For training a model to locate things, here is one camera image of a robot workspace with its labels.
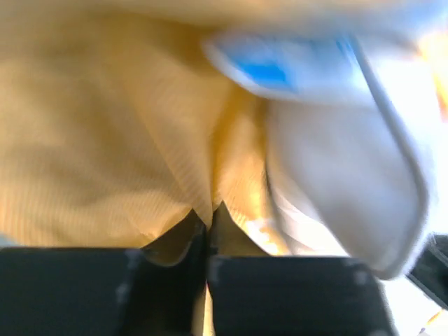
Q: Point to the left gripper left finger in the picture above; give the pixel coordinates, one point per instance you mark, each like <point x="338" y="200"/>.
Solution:
<point x="154" y="290"/>

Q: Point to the yellow pillowcase with blue lining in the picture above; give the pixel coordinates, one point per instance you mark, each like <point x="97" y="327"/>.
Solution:
<point x="115" y="125"/>

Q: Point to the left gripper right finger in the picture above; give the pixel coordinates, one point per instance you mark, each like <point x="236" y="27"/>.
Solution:
<point x="265" y="295"/>

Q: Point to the white pillow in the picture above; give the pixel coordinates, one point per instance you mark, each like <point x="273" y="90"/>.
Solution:
<point x="354" y="134"/>

